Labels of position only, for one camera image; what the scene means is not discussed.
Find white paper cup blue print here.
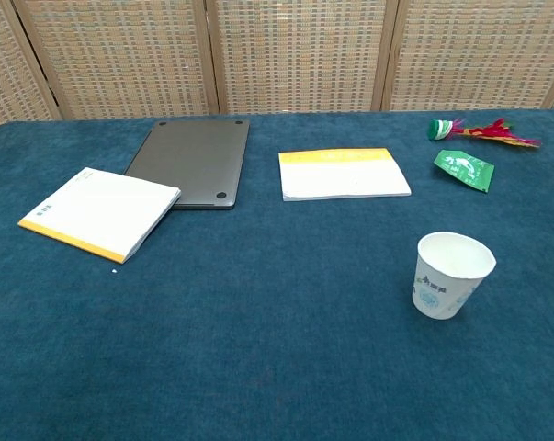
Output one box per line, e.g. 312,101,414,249
412,231,497,322

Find white booklet orange band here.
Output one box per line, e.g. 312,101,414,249
277,147,413,202

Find grey closed laptop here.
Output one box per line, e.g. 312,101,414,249
123,119,251,211

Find blue tablecloth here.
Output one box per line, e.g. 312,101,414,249
0,108,554,441

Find woven wooden folding screen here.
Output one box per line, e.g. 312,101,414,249
0,0,554,135

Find white square notebook yellow edge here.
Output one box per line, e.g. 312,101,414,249
17,166,182,266

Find colourful feather shuttlecock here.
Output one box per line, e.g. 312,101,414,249
426,118,543,149

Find green foil sachet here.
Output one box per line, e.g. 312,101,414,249
433,149,495,195

